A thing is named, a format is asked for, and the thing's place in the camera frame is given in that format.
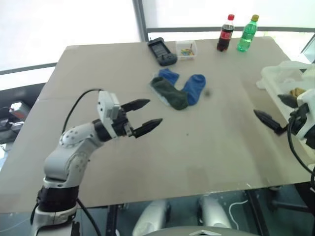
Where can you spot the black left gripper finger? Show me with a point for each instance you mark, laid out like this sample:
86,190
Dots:
148,125
136,104

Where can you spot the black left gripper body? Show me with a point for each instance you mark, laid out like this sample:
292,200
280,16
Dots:
121,125

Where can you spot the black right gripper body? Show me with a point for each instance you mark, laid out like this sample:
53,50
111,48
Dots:
299,119

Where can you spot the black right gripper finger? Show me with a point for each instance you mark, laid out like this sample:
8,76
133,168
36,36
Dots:
288,100
268,120

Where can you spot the mustard yellow sock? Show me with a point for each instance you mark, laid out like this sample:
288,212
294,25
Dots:
296,92

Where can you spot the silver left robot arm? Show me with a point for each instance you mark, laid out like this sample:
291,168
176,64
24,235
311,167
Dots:
71,152

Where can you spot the white plastic basket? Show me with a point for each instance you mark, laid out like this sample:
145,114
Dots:
275,76

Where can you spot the dark green sock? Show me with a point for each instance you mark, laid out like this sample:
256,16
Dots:
169,93

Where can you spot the small blue sock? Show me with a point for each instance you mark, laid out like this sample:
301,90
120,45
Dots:
169,75

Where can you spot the large blue sock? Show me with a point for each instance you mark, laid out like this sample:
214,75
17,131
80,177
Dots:
194,87

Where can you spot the black handheld controller device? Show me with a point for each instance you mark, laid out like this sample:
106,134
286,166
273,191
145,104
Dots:
161,51

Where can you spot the small coloured pieces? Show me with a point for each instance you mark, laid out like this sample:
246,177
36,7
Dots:
187,52

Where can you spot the clear plastic box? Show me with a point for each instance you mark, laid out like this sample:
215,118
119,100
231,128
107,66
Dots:
186,49

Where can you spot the green bottle with yellow cap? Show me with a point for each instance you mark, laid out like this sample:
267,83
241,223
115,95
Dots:
247,33

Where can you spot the silver left robot leg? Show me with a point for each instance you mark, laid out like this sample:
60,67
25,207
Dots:
150,217

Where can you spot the silver robot leg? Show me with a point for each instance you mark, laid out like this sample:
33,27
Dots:
212,211
150,217

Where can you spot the cola bottle with red cap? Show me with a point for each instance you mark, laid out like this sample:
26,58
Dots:
225,33

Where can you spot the black table leg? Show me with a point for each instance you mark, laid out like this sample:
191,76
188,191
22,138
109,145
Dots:
257,214
114,220

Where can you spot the red and white box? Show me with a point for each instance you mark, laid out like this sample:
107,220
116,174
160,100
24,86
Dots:
18,110

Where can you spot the silver right robot leg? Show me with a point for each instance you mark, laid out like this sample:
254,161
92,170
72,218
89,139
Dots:
212,211

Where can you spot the dark side desk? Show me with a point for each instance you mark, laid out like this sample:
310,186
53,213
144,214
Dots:
14,93

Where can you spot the grey robot torso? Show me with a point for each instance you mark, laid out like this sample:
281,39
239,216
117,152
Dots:
201,231

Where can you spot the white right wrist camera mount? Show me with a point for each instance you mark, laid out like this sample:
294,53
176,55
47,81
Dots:
307,98

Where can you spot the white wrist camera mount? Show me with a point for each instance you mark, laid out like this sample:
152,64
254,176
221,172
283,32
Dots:
106,108
307,98

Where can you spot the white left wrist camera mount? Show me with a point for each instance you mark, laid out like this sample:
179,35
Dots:
106,108

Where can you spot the grey window frame post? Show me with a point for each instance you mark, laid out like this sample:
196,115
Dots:
139,19

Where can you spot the long grey window rail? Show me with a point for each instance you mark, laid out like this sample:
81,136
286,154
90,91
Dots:
221,29

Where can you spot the short grey window rail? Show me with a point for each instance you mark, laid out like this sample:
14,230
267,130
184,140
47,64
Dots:
27,68

